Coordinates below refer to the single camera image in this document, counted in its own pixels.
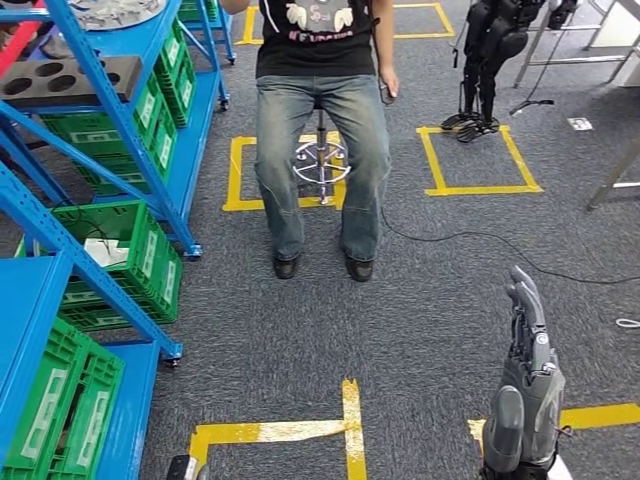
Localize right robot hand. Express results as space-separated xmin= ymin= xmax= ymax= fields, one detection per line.
xmin=482 ymin=264 xmax=568 ymax=474

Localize blue steel shelf rack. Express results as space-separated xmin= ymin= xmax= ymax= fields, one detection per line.
xmin=0 ymin=162 xmax=184 ymax=480
xmin=0 ymin=0 xmax=236 ymax=261

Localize white part in crate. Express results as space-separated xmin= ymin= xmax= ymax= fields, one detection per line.
xmin=83 ymin=236 xmax=132 ymax=270

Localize yellow floor tape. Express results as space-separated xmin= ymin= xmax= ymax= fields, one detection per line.
xmin=467 ymin=402 xmax=640 ymax=458

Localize steel table leg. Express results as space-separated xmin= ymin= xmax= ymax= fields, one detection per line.
xmin=586 ymin=135 xmax=640 ymax=213

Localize black stand foot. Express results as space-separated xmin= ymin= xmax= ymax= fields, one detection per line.
xmin=509 ymin=97 xmax=555 ymax=118

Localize chrome base stool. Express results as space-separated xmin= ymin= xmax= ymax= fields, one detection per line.
xmin=292 ymin=99 xmax=352 ymax=207

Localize black humanoid robot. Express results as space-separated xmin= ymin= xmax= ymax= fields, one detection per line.
xmin=439 ymin=0 xmax=581 ymax=145

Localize person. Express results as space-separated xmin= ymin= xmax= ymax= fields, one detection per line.
xmin=220 ymin=0 xmax=401 ymax=284

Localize black foam tray holes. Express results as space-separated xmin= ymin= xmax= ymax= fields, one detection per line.
xmin=0 ymin=54 xmax=144 ymax=111

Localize grey plastic hubcap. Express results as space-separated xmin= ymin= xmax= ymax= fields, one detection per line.
xmin=69 ymin=0 xmax=168 ymax=32

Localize red strip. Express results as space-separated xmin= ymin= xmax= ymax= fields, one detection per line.
xmin=0 ymin=0 xmax=47 ymax=79

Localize black floor cable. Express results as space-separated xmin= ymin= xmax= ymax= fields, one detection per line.
xmin=380 ymin=205 xmax=640 ymax=287

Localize steel support frame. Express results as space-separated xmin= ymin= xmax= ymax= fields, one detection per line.
xmin=509 ymin=0 xmax=640 ymax=119

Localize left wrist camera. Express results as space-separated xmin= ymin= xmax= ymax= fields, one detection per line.
xmin=165 ymin=453 xmax=211 ymax=480

